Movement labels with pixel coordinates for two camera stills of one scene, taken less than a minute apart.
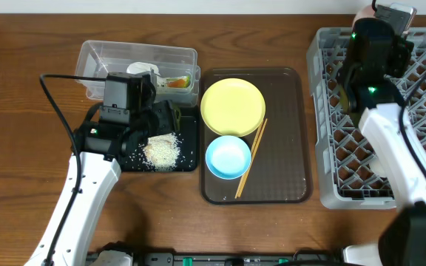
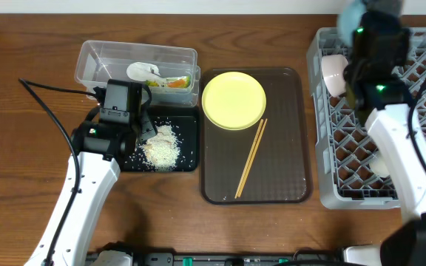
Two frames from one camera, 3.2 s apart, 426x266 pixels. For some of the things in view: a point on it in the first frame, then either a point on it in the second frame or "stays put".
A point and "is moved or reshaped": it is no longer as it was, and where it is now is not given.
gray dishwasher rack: x=352 y=174 stays put
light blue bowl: x=228 y=157 -> x=349 y=18
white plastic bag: x=136 y=67 stays put
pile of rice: x=161 y=151 stays put
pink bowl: x=367 y=12 is moved or reshaped
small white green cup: x=377 y=168 stays put
